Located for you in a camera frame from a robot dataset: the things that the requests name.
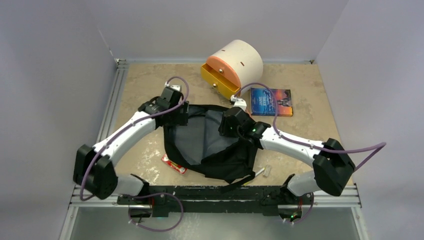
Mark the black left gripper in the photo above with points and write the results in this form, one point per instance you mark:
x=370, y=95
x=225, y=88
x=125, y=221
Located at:
x=180, y=119

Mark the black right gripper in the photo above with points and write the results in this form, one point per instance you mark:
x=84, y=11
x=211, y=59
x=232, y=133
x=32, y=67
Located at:
x=223, y=128

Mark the Jane Eyre book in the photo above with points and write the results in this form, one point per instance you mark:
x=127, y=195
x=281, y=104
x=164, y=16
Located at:
x=264, y=104

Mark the black student backpack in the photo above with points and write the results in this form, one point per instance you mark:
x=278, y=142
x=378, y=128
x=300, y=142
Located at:
x=198, y=146

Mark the red sticker package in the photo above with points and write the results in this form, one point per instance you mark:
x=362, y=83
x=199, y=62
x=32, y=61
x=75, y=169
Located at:
x=180, y=169

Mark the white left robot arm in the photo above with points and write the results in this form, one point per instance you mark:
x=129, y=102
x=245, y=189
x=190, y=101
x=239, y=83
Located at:
x=94, y=168

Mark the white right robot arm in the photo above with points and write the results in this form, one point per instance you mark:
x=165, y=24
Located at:
x=331, y=166

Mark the yellow white marker pen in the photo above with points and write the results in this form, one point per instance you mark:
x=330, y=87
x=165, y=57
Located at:
x=256, y=175

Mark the grey marker cap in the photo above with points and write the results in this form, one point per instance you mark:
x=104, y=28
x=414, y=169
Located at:
x=266, y=171

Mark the cream cylindrical drawer box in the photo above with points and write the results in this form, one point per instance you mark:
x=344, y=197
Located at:
x=238, y=62

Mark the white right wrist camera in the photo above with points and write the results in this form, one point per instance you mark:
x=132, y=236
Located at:
x=238, y=102

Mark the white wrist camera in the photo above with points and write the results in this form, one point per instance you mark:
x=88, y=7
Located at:
x=238, y=102
x=175, y=87

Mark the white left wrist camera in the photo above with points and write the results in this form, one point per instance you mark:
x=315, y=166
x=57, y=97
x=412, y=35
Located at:
x=175, y=87

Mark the aluminium table frame rail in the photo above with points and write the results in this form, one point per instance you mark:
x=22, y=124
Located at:
x=106, y=128

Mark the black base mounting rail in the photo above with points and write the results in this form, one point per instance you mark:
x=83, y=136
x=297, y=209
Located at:
x=268, y=200

